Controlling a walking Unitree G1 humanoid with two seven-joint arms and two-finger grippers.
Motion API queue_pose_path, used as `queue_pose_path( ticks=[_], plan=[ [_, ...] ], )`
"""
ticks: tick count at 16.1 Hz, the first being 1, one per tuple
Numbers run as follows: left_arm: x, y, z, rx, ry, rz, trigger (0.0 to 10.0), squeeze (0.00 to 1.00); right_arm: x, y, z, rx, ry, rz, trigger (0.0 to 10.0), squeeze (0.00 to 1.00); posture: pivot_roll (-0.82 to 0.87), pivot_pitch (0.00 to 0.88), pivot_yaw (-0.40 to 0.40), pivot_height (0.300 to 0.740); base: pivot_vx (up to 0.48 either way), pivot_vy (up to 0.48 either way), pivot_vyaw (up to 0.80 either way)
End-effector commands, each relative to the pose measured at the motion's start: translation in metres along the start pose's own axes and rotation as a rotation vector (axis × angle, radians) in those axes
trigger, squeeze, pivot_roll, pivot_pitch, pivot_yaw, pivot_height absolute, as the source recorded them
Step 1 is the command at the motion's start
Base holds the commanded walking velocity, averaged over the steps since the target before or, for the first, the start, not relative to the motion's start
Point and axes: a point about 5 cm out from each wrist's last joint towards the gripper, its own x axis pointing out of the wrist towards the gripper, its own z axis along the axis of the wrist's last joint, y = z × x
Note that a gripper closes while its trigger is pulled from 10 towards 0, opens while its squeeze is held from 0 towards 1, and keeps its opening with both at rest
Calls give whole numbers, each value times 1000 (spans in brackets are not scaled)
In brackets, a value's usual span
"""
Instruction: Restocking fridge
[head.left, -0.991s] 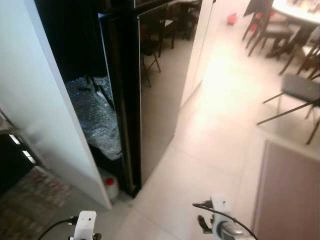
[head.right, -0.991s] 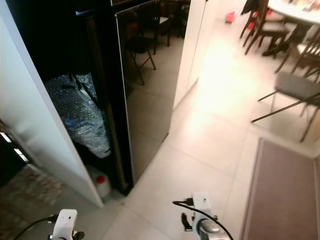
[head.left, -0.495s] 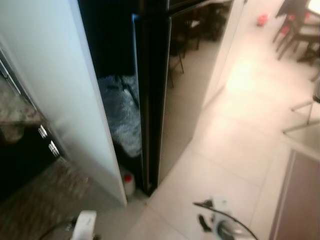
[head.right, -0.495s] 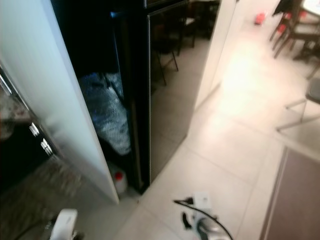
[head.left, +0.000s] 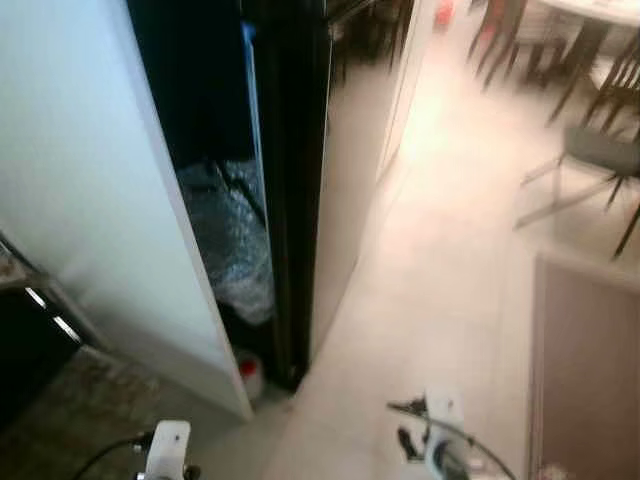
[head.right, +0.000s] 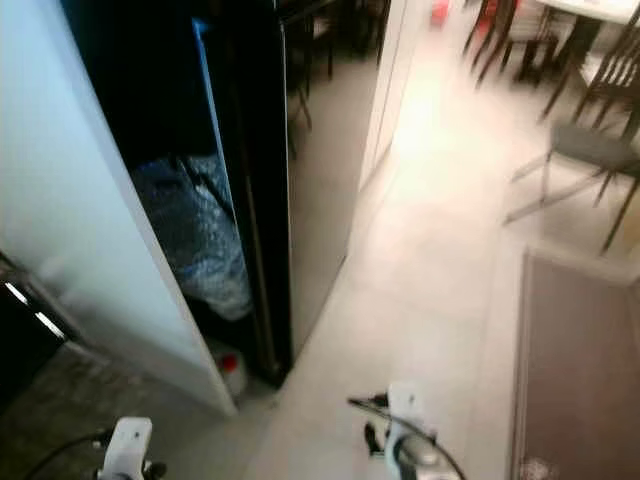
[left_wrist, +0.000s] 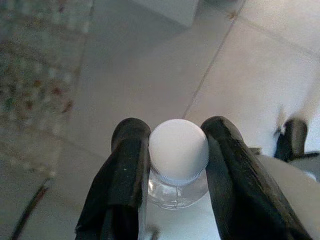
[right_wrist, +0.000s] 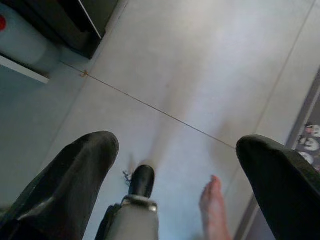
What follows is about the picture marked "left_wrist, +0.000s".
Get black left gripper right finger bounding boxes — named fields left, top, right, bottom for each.
left=200, top=115, right=314, bottom=240

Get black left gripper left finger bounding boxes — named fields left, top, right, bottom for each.
left=74, top=117, right=152, bottom=240

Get clear bottle white cap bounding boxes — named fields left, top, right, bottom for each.
left=142, top=118, right=211, bottom=210

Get grey robot left leg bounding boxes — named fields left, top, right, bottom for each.
left=254, top=147, right=320, bottom=240

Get beige patterned rug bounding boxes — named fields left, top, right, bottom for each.
left=0, top=0, right=93, bottom=181

